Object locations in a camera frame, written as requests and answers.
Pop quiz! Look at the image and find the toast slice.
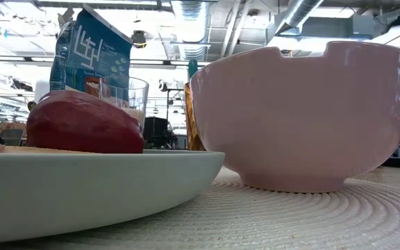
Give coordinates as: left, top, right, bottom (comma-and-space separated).
0, 143, 95, 156

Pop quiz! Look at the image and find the black machine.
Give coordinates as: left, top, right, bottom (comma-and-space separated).
142, 115, 179, 151

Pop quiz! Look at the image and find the white column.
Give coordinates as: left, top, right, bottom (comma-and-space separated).
33, 78, 53, 102

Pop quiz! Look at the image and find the black ceiling device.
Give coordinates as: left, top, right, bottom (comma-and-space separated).
128, 29, 148, 50

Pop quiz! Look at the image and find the round white woven placemat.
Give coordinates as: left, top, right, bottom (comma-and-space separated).
0, 165, 400, 250

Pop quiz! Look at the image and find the smooth silver duct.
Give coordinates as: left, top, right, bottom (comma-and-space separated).
274, 0, 326, 34

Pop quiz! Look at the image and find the blue cereal box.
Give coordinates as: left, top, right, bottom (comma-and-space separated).
49, 3, 134, 102

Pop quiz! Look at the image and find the pale blue-grey plate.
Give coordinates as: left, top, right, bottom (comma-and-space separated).
0, 148, 226, 244

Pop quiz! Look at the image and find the corrugated silver duct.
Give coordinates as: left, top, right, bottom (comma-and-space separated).
169, 0, 213, 63

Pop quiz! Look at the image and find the red apple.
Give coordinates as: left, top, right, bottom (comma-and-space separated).
26, 90, 146, 155

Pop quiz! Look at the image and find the clear glass with white filling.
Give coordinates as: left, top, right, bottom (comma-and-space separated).
98, 75, 150, 135

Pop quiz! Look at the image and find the cardboard box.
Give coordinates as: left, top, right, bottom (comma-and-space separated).
0, 121, 28, 147

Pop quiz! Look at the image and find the pale pink bowl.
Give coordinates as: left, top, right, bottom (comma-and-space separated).
188, 40, 400, 194

